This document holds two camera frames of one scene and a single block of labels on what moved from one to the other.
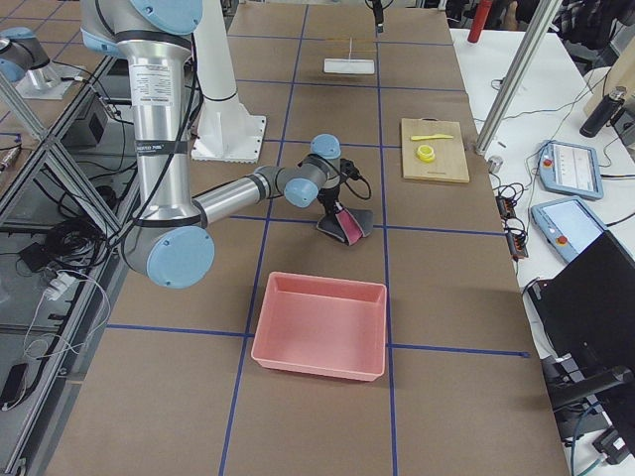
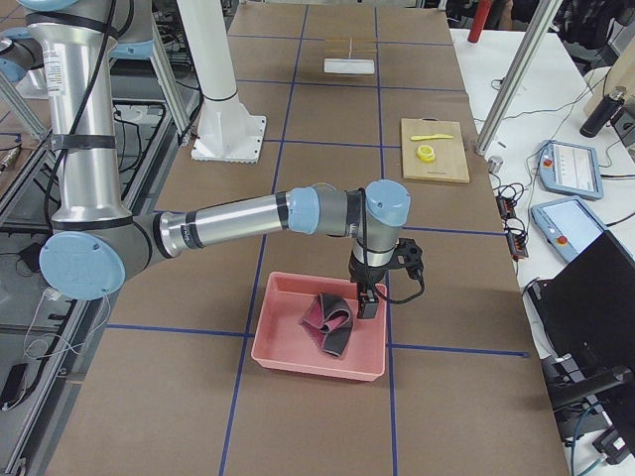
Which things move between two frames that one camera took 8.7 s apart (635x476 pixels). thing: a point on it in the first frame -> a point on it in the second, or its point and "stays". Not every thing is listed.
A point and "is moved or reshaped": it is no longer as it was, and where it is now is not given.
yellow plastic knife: x=437 y=136 stays
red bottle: x=479 y=19 stays
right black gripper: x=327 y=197 -> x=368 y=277
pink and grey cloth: x=347 y=225 is moved or reshaped
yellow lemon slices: x=426 y=153 stays
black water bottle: x=602 y=113 stays
